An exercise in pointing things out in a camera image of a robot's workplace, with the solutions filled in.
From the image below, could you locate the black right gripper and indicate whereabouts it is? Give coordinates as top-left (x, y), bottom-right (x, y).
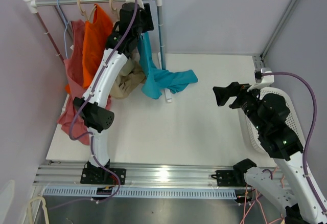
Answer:
top-left (212, 81), bottom-right (266, 132)

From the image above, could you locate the beige wooden hanger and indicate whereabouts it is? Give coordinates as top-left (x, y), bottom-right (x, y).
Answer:
top-left (109, 0), bottom-right (121, 23)
top-left (76, 0), bottom-right (98, 22)

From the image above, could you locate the beige t shirt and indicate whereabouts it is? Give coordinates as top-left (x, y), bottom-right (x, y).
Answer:
top-left (110, 48), bottom-right (146, 99)

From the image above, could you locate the teal t shirt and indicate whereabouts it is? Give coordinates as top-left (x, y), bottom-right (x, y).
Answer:
top-left (137, 32), bottom-right (198, 100)

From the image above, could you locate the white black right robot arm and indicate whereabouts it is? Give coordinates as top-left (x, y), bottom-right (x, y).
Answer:
top-left (213, 82), bottom-right (326, 223)

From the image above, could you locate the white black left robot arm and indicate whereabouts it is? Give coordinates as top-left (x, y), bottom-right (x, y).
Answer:
top-left (73, 3), bottom-right (154, 185)

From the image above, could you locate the orange t shirt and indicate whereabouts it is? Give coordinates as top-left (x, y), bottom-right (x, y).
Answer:
top-left (64, 4), bottom-right (113, 96)

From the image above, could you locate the pink t shirt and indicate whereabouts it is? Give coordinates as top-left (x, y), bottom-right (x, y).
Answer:
top-left (58, 18), bottom-right (113, 134)

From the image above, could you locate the beige hanger on floor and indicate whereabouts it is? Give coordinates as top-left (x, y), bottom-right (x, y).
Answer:
top-left (25, 196), bottom-right (50, 224)

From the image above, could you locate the white plastic laundry basket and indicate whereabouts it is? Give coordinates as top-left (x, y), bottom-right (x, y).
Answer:
top-left (238, 87), bottom-right (306, 154)

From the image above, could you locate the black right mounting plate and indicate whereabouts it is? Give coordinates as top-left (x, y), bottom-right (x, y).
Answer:
top-left (211, 170), bottom-right (246, 187)

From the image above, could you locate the black mounting plate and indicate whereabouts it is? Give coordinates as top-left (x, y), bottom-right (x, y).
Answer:
top-left (80, 168), bottom-right (126, 185)
top-left (211, 170), bottom-right (246, 187)

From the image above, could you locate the metal clothes rack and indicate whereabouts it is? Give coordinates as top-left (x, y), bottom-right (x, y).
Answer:
top-left (21, 0), bottom-right (173, 103)

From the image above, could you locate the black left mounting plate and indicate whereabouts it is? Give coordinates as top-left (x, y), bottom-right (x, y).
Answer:
top-left (80, 168), bottom-right (126, 185)

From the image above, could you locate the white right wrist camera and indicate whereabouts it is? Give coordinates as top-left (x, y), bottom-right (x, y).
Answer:
top-left (247, 68), bottom-right (274, 92)

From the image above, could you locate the light blue wire hanger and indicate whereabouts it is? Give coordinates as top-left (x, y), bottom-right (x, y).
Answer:
top-left (56, 0), bottom-right (70, 59)

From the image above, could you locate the white slotted cable duct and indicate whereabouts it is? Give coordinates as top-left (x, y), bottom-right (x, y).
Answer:
top-left (43, 186), bottom-right (237, 200)

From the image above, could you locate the pink wire hanger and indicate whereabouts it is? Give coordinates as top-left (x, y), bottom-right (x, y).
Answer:
top-left (240, 166), bottom-right (285, 223)

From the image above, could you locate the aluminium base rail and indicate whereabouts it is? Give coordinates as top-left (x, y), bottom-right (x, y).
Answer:
top-left (32, 160), bottom-right (284, 189)

